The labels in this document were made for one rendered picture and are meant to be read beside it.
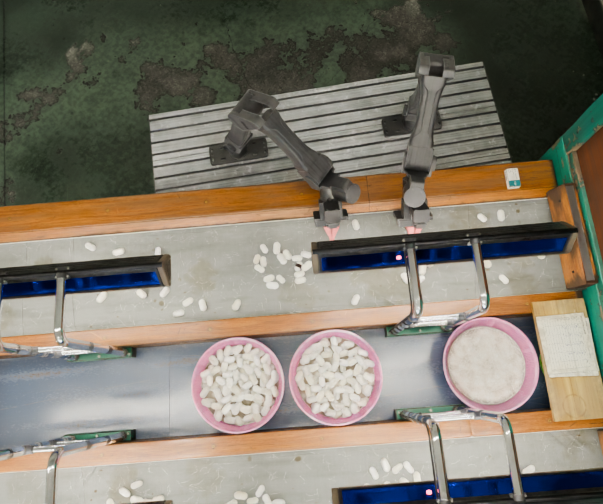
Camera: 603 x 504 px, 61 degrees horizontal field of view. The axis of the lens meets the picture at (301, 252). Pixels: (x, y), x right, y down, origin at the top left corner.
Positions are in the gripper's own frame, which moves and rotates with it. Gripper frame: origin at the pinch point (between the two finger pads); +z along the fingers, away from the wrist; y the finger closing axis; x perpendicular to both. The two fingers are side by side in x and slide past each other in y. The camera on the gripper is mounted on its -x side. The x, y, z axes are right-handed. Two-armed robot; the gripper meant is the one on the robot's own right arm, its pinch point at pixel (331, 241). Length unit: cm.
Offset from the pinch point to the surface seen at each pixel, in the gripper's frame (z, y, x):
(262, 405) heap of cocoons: 38, -24, -28
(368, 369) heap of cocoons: 31.6, 7.5, -22.7
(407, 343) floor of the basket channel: 29.5, 20.6, -14.5
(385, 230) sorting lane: -1.0, 17.0, 3.0
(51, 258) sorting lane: 0, -88, 3
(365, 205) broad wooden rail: -8.3, 11.4, 6.8
